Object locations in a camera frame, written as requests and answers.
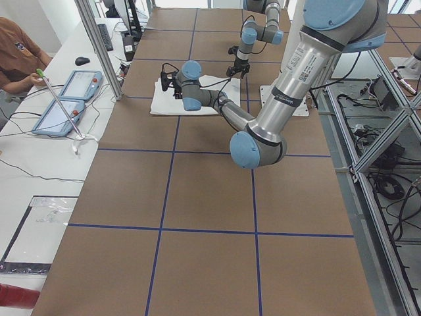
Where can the silver rod with green tip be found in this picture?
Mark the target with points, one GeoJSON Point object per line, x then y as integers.
{"type": "Point", "coordinates": [80, 136]}

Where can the black keyboard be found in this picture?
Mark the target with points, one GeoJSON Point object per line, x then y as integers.
{"type": "Point", "coordinates": [106, 39]}

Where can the black power adapter with label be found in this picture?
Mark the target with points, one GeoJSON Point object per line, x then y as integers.
{"type": "Point", "coordinates": [128, 47]}

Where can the upper blue teach pendant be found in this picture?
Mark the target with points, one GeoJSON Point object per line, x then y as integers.
{"type": "Point", "coordinates": [81, 85]}

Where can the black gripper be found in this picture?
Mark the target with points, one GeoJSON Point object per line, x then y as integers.
{"type": "Point", "coordinates": [177, 89]}
{"type": "Point", "coordinates": [238, 63]}

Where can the red object at corner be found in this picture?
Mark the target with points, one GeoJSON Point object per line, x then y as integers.
{"type": "Point", "coordinates": [18, 297]}

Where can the person in brown shirt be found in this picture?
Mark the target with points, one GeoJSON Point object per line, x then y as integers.
{"type": "Point", "coordinates": [20, 58]}

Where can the lower blue teach pendant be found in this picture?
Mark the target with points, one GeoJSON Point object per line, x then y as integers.
{"type": "Point", "coordinates": [54, 122]}

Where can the aluminium frame post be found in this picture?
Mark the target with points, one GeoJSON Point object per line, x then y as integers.
{"type": "Point", "coordinates": [93, 33]}

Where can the blue teach pendant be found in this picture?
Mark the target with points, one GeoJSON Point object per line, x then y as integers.
{"type": "Point", "coordinates": [81, 85]}
{"type": "Point", "coordinates": [54, 122]}

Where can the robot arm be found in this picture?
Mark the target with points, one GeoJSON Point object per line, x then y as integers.
{"type": "Point", "coordinates": [252, 32]}
{"type": "Point", "coordinates": [329, 28]}

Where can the white long-sleeve printed shirt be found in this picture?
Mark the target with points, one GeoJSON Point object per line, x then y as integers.
{"type": "Point", "coordinates": [164, 103]}

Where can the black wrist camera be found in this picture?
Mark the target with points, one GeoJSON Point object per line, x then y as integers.
{"type": "Point", "coordinates": [169, 79]}
{"type": "Point", "coordinates": [232, 50]}

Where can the black computer mouse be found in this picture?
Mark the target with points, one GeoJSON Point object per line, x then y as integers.
{"type": "Point", "coordinates": [79, 61]}

